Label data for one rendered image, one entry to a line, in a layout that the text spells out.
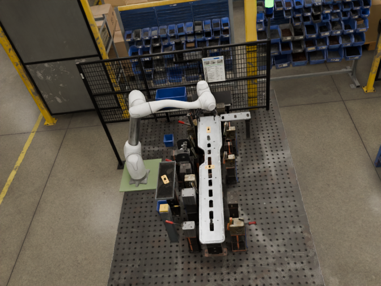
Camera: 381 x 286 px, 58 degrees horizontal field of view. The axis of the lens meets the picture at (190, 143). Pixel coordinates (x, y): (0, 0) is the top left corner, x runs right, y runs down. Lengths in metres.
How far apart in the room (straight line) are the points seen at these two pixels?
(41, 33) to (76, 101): 1.11
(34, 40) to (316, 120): 3.78
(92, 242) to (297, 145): 2.68
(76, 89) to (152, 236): 2.85
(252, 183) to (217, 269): 0.87
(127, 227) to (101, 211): 1.13
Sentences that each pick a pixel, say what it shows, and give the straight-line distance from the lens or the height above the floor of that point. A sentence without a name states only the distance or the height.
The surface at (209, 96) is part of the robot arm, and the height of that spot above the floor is 1.51.
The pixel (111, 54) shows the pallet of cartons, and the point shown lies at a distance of 6.04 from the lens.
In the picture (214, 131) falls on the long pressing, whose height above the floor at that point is 1.00.
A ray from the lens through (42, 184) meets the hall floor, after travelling 4.91.
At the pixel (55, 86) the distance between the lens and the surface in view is 5.30.
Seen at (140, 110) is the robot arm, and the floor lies 1.48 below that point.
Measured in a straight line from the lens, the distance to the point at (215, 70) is 3.55.
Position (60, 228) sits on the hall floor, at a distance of 4.34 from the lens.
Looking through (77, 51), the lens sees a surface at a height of 1.13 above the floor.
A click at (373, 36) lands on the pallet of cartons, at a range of 6.28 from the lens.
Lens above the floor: 3.25
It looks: 45 degrees down
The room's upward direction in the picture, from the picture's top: 12 degrees counter-clockwise
